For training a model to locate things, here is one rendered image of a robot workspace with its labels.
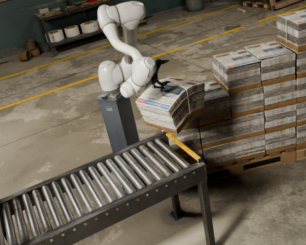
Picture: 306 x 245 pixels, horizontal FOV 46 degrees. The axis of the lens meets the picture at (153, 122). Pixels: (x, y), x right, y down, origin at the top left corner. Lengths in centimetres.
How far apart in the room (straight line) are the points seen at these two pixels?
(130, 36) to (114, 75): 40
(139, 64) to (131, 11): 54
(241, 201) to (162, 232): 72
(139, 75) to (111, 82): 88
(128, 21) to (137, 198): 115
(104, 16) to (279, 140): 191
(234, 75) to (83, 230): 169
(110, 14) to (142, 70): 57
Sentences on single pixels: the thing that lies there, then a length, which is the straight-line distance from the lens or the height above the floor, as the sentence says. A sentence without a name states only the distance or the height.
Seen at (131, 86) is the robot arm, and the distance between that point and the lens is 212.
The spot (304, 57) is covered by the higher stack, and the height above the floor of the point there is 101.
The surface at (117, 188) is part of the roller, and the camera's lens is 224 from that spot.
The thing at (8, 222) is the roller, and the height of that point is 80.
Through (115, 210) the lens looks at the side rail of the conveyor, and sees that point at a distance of 214.
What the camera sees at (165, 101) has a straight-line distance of 232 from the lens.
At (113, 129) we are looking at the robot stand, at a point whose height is 70.
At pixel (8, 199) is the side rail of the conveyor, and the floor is 80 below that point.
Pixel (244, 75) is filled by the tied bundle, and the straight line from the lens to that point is 303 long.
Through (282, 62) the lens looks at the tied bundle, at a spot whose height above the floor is 100.
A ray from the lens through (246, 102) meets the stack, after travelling 314.
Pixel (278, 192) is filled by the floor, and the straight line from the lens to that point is 330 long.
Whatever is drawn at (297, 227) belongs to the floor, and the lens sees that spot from 302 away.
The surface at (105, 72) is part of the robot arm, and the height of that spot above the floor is 122.
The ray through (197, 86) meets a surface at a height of 115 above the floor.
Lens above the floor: 214
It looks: 28 degrees down
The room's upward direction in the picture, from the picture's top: 12 degrees counter-clockwise
